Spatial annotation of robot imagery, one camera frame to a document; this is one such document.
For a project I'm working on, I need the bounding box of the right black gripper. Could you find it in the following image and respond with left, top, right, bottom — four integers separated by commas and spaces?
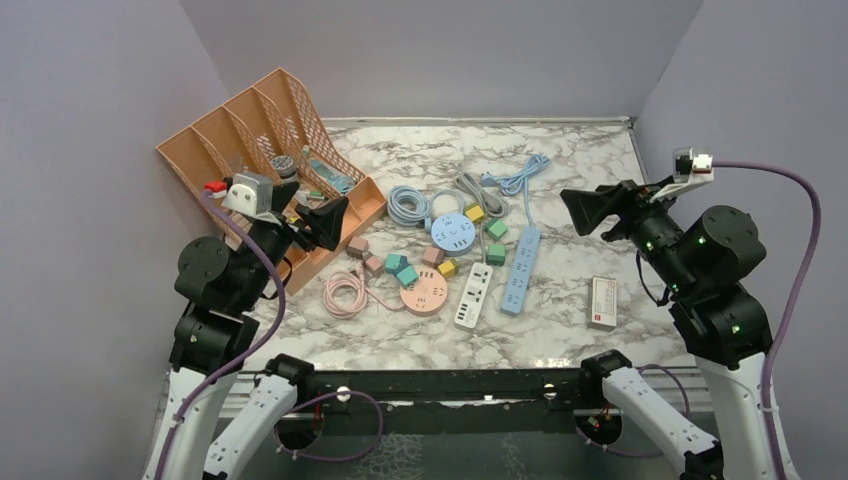
562, 173, 698, 294

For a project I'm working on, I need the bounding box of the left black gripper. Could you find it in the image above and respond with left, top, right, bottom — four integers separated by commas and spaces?
236, 180, 350, 307

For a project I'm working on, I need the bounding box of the green plug adapter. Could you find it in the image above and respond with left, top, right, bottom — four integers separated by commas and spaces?
484, 218, 509, 241
486, 243, 506, 266

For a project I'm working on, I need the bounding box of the teal plug adapter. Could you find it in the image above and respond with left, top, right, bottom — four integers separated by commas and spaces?
395, 265, 419, 288
384, 253, 409, 275

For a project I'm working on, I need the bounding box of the yellow plug adapter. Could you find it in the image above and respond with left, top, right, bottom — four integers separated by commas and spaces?
437, 258, 459, 279
464, 203, 485, 224

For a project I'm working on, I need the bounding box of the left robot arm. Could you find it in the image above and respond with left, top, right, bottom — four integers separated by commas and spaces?
143, 190, 349, 479

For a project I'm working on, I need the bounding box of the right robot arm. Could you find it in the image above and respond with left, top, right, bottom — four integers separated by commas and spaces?
561, 180, 797, 479

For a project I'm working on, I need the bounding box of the pink plug adapter left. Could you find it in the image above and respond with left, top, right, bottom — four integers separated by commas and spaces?
346, 236, 369, 259

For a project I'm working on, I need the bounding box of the pink plug adapter small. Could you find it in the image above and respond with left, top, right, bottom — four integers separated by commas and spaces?
363, 256, 385, 278

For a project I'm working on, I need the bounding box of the blue power strip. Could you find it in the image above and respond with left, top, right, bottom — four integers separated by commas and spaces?
500, 226, 541, 316

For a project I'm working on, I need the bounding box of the orange plastic file rack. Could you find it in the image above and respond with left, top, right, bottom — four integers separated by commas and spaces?
156, 67, 388, 297

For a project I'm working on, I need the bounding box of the small white red box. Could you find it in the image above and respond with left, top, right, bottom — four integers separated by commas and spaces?
588, 277, 618, 331

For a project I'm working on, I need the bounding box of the pink round power socket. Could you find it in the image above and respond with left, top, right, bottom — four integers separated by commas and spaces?
399, 266, 448, 317

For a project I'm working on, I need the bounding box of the blue round power socket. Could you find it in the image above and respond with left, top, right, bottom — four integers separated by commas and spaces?
430, 212, 477, 257

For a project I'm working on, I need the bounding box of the white power strip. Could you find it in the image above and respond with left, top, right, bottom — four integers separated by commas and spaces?
453, 262, 493, 330

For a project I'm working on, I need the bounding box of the light blue power cable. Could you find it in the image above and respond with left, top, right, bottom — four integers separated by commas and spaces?
480, 153, 552, 230

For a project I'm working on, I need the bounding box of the pink coiled cable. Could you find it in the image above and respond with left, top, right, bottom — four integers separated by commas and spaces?
323, 268, 407, 321

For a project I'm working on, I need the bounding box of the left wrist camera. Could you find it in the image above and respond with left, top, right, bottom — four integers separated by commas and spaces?
204, 172, 273, 220

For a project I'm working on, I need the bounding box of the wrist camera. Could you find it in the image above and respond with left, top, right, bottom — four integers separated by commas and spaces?
204, 172, 273, 220
650, 147, 714, 203

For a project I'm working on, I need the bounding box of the blue coiled cable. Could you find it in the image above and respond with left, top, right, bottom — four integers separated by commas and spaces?
386, 184, 433, 229

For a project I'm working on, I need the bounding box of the grey coiled cable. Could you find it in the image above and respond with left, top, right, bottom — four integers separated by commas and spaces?
453, 172, 511, 220

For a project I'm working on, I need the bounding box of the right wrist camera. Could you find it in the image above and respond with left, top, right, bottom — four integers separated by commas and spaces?
650, 147, 714, 203

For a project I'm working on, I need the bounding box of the black mounting rail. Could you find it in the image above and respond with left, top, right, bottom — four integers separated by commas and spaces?
272, 368, 606, 436

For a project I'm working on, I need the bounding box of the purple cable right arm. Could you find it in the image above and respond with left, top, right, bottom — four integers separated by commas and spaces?
712, 160, 823, 480

